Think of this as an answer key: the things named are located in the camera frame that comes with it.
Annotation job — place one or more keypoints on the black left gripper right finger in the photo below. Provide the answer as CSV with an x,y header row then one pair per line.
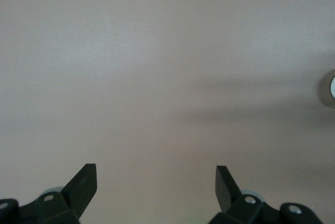
x,y
225,190

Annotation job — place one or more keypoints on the blue bowl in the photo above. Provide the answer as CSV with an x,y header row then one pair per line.
x,y
333,88

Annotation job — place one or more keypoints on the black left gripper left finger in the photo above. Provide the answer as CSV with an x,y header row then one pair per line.
x,y
81,187

